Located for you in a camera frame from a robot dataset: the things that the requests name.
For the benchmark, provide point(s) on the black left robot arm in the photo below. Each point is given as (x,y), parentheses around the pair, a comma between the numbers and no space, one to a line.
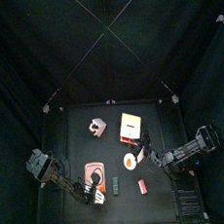
(55,175)

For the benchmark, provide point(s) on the metal frame corner bracket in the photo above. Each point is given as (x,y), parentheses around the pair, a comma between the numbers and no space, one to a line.
(175,98)
(45,108)

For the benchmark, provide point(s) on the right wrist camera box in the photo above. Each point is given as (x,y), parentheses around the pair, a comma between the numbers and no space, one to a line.
(145,138)

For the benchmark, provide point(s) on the white round plate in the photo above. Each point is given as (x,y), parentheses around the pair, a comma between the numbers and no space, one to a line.
(128,167)

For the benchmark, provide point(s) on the pink rectangular tray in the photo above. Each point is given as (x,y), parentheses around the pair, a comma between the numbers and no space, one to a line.
(89,181)

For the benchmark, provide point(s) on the small dark green block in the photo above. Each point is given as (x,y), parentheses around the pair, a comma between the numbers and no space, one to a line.
(115,185)

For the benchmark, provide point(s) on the white text label sticker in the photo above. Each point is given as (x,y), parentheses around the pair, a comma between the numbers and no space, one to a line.
(189,201)

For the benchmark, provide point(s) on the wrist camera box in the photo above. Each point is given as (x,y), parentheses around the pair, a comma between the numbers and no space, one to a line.
(145,138)
(95,178)

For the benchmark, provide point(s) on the grey cube box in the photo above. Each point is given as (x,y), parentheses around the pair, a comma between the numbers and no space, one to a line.
(98,127)

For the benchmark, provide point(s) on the red wooden box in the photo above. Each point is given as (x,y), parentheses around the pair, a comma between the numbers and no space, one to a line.
(130,128)

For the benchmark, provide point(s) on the small red and white box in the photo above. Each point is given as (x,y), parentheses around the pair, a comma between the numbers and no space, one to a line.
(142,186)

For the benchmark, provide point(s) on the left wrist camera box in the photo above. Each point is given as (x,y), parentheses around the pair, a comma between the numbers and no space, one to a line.
(95,178)

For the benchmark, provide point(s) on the orange toy carrot slice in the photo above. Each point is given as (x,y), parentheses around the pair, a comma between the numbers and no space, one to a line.
(128,162)

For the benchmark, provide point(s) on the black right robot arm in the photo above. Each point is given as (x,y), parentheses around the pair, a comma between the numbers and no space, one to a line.
(189,148)

